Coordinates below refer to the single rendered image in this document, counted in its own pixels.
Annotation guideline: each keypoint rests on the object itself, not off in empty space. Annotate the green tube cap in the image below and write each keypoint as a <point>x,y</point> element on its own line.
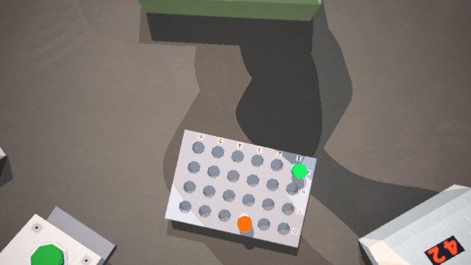
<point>298,170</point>

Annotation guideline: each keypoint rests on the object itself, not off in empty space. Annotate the white tube rack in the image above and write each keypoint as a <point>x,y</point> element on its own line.
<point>218,179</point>

